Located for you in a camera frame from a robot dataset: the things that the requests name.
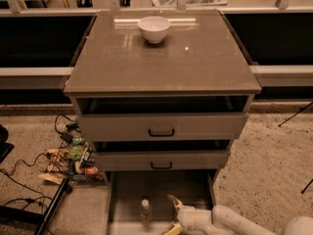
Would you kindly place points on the black power adapter with cable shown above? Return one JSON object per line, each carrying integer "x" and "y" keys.
{"x": 72, "y": 126}

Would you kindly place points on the bottom grey drawer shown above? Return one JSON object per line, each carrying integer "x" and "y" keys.
{"x": 129, "y": 188}

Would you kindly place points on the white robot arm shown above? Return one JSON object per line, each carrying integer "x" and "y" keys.
{"x": 223, "y": 221}

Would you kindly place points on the white ceramic bowl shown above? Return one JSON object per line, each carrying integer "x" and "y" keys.
{"x": 154, "y": 29}

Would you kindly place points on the middle grey drawer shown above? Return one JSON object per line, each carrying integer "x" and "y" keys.
{"x": 158, "y": 160}

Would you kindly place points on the grey drawer cabinet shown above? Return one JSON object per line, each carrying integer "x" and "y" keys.
{"x": 197, "y": 69}

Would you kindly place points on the pile of snack packages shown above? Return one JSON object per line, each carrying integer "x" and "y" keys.
{"x": 73, "y": 161}

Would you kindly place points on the grey drawer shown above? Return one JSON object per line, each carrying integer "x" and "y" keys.
{"x": 158, "y": 160}
{"x": 161, "y": 127}
{"x": 129, "y": 188}

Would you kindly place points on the clear plastic water bottle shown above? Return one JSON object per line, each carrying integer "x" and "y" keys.
{"x": 146, "y": 212}

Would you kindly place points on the top grey drawer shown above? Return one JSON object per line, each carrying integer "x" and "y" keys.
{"x": 161, "y": 127}

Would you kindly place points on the black tripod leg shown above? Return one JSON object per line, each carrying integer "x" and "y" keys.
{"x": 305, "y": 188}

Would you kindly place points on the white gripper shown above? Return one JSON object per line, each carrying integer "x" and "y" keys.
{"x": 187, "y": 217}

